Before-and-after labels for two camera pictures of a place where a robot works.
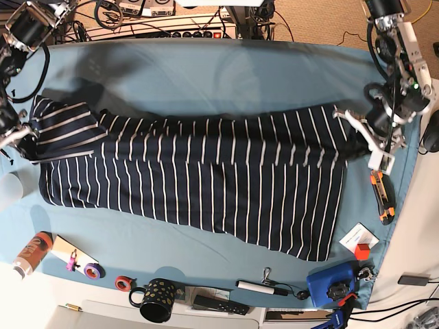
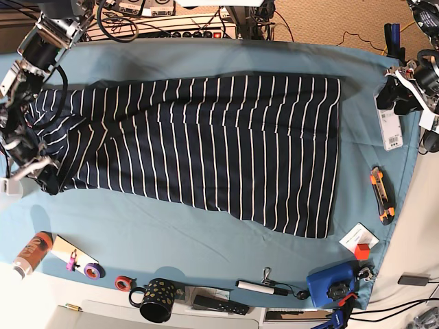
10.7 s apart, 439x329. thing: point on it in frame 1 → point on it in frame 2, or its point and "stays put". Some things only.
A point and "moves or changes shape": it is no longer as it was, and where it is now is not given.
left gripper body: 12,129 → 26,157
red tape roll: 123,282 stays put
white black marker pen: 263,288 stays put
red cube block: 362,251 stays put
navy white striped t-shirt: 273,177 moves or changes shape
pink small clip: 71,264 stays put
